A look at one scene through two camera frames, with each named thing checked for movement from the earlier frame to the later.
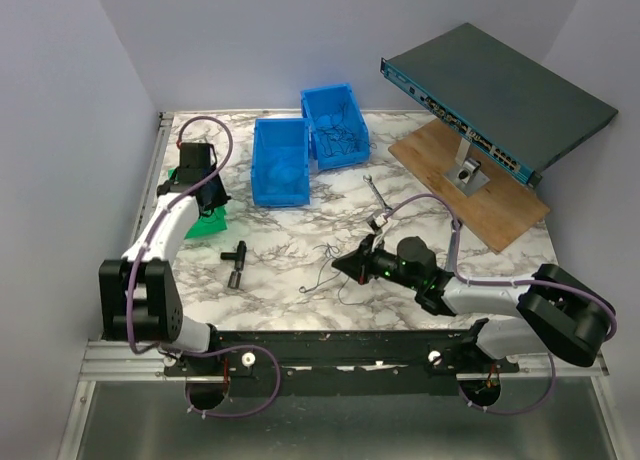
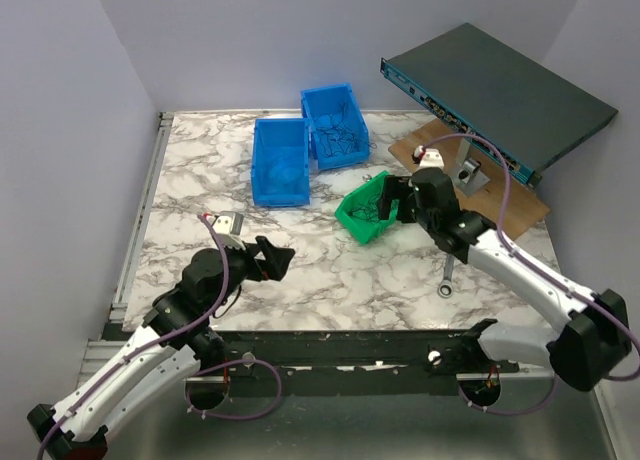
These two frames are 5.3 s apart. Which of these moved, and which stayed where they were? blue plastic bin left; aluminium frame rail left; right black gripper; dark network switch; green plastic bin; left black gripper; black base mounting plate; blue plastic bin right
Moved: right black gripper; green plastic bin; left black gripper
Stayed: aluminium frame rail left; blue plastic bin left; blue plastic bin right; black base mounting plate; dark network switch
